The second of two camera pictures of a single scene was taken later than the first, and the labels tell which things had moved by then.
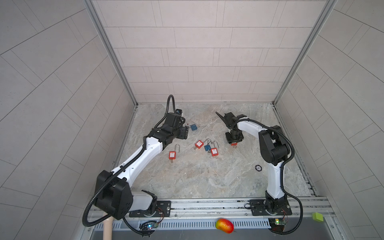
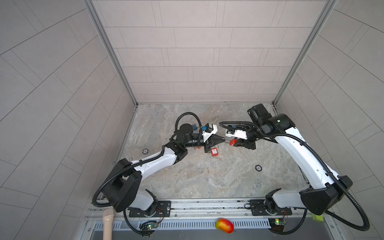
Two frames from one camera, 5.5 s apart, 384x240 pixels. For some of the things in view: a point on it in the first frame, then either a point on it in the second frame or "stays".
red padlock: (214, 151) stays
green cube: (317, 217) stays
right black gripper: (230, 141) → (242, 142)
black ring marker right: (261, 167) stays
